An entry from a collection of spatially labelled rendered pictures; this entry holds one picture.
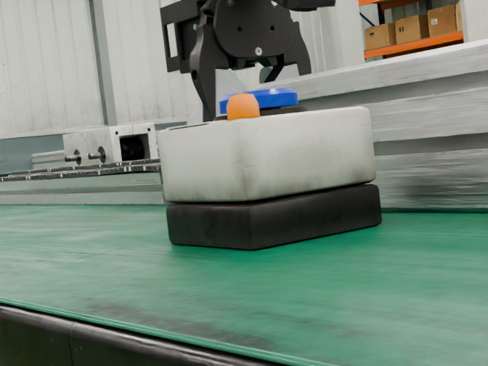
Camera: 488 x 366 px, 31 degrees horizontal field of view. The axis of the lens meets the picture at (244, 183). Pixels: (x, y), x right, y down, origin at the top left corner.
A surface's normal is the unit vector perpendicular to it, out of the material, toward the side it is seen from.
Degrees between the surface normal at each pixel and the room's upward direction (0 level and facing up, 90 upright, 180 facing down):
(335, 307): 0
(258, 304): 0
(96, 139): 90
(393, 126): 90
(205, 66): 90
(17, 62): 90
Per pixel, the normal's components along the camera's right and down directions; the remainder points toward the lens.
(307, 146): 0.55, -0.02
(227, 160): -0.83, 0.12
